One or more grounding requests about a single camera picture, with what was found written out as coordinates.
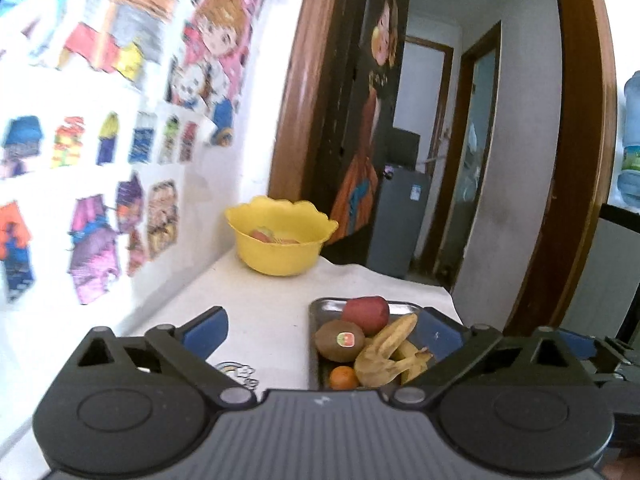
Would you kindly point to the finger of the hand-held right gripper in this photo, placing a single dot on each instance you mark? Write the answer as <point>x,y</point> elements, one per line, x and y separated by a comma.
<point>575,342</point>

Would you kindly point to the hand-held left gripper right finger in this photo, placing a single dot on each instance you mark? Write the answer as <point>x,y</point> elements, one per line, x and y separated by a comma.
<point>437,332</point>

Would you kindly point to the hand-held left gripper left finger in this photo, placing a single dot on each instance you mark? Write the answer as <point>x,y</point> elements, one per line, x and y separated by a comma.
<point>205,334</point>

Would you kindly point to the yellow banana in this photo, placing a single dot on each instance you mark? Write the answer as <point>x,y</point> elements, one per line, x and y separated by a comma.
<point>417,358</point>
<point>385,355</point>

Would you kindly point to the large red apple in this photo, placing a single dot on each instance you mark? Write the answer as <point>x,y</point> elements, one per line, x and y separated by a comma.
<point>365,312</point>

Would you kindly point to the small orange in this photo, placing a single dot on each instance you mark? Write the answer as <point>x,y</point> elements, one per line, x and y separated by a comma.
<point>344,377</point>

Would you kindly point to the yellow plastic bowl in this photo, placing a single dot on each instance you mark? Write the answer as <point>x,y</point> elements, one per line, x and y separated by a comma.
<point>280,260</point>

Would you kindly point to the brown kiwi with sticker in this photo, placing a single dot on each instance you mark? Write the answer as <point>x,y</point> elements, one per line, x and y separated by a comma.
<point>330,340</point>

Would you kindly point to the metal tray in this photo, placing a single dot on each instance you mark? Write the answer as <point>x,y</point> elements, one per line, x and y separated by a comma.
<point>325,316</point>

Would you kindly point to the white printed tablecloth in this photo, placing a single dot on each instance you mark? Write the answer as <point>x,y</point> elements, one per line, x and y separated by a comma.
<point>270,310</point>

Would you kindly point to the grey water dispenser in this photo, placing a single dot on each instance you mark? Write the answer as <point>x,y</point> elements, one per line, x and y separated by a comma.
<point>615,270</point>

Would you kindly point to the pale red apple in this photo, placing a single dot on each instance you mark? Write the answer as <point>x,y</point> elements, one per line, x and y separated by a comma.
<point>261,236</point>
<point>289,241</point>

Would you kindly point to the door poster with orange dress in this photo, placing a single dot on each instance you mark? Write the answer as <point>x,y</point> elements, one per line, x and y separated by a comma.
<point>360,180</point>

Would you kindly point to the brown wooden door jamb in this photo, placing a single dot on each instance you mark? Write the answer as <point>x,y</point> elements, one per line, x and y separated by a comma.
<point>575,160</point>
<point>300,110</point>

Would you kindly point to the black box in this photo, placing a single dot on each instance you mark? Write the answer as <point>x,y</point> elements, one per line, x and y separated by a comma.
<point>405,147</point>

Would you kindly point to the blue water bottle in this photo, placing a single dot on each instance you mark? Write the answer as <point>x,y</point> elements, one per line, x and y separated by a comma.
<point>631,135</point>

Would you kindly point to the paper with house drawings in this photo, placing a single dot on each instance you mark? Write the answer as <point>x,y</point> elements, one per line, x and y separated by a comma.
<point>45,190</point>

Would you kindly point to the dark door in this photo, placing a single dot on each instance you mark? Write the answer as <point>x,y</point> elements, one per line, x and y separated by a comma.
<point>350,85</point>

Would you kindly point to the hallway end door frame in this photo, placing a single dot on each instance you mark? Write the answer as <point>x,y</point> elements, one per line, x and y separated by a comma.
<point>430,42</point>

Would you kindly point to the hallway side door frame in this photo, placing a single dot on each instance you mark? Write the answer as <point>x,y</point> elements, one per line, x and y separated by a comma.
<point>480,44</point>

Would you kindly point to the pink cartoon wall poster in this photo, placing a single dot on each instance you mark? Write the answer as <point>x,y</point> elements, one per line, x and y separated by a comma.
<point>220,35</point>

